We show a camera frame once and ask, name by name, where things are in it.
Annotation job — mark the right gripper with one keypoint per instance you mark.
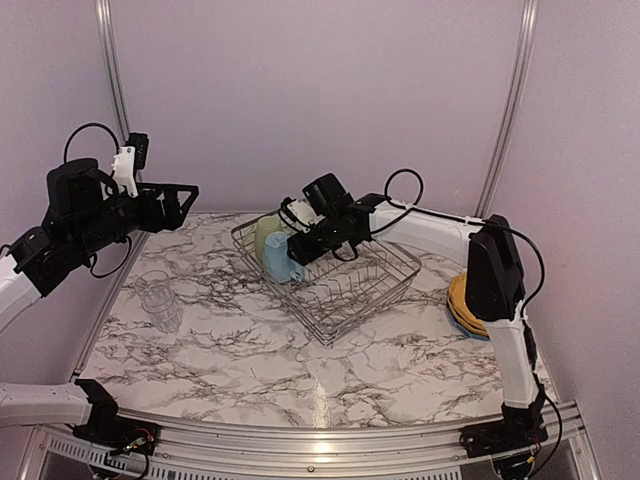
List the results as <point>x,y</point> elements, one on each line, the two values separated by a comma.
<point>304,253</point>

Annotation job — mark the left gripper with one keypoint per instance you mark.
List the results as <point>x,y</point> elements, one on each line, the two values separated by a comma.
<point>155,221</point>

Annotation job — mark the light blue mug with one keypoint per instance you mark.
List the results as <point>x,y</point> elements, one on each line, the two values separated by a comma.
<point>279,266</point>

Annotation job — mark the clear glass front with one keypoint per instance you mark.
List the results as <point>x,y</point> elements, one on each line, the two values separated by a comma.
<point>163,313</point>

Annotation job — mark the clear glass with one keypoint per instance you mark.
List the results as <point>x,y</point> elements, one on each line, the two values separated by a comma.
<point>163,313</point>
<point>154,290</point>

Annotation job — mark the yellow plate back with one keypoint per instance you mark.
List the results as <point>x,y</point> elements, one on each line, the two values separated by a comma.
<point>456,294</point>

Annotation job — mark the yellow plate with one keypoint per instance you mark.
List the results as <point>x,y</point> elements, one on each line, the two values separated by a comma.
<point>469,316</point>
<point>456,294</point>

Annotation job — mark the yellow plate front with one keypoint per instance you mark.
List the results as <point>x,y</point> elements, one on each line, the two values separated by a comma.
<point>469,316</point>

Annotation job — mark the blue dotted plate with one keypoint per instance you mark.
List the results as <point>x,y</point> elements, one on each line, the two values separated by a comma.
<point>473,329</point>

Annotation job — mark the clear glass back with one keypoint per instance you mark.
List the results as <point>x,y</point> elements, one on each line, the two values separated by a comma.
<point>154,290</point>

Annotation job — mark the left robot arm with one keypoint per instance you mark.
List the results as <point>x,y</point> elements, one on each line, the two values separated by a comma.
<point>87,212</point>

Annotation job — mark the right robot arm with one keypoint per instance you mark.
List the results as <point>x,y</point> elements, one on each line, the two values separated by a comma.
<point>487,296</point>

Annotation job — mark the green mug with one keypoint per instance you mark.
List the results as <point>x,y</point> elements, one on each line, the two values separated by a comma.
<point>265,226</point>

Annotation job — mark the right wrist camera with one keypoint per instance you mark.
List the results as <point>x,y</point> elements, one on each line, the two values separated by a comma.
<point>298,214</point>

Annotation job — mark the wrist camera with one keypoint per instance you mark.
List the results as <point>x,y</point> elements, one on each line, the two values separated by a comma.
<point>130,158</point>
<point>298,214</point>

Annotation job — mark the wire dish rack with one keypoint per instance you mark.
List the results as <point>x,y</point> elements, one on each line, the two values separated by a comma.
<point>330,297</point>

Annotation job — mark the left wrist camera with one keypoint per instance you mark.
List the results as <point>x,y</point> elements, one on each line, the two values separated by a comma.
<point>130,158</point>

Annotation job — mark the left aluminium post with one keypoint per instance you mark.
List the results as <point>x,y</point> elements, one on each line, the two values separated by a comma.
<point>112,68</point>

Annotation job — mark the aluminium post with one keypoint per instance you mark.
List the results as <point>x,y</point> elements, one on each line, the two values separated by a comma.
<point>112,68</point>
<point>523,54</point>

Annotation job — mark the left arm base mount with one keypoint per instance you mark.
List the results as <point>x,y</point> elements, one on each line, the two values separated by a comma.
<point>118,433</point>

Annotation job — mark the front aluminium rail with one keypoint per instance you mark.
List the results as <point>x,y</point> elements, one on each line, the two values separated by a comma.
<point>190,449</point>

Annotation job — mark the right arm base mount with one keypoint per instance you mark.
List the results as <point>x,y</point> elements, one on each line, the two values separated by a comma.
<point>500,436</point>

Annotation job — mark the right aluminium post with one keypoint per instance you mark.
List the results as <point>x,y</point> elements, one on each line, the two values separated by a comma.
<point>523,54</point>

